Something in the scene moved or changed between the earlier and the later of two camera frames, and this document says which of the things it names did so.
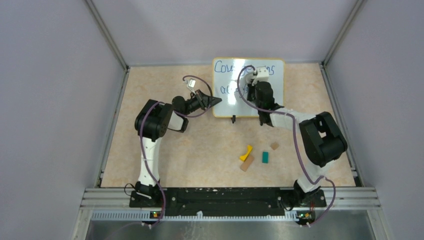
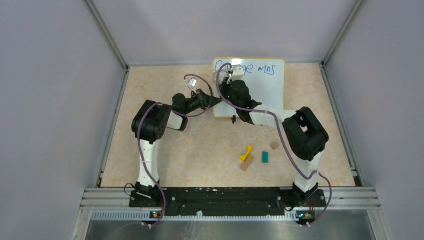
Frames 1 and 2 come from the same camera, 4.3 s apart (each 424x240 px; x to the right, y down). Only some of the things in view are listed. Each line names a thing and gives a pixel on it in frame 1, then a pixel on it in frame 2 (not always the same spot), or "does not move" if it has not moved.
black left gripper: x=205 y=101 does not move
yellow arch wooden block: x=249 y=148 does not move
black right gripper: x=250 y=88 to x=225 y=84
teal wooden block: x=265 y=157 does not move
